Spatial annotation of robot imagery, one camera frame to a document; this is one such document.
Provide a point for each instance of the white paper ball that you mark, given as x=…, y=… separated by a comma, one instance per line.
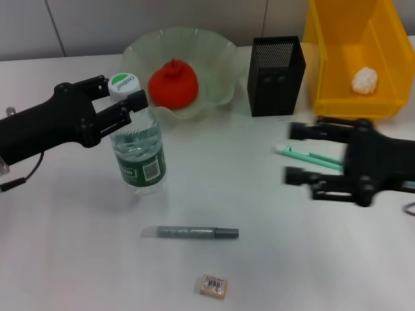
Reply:
x=365, y=81

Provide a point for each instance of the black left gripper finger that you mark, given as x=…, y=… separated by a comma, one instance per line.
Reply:
x=137, y=100
x=97, y=87

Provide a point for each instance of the green glass fruit bowl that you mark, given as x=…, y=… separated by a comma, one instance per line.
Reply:
x=210, y=58

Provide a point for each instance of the beige eraser with barcode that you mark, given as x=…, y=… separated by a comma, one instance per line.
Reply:
x=213, y=284

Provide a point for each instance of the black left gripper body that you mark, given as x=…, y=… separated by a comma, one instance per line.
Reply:
x=48, y=123

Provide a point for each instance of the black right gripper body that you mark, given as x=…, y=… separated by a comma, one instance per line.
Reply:
x=382, y=165

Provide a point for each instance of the mint green utility knife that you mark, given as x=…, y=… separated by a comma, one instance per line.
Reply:
x=301, y=155

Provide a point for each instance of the yellow plastic bin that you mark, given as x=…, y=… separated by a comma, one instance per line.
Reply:
x=337, y=64

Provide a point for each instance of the black mesh pen holder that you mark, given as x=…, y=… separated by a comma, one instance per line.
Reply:
x=274, y=94

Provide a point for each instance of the silver glitter marker pen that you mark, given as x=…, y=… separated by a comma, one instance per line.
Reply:
x=188, y=232

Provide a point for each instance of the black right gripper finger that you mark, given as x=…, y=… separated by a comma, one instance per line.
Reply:
x=327, y=184
x=324, y=131

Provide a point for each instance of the clear water bottle green label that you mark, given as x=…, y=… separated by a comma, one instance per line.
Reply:
x=139, y=152

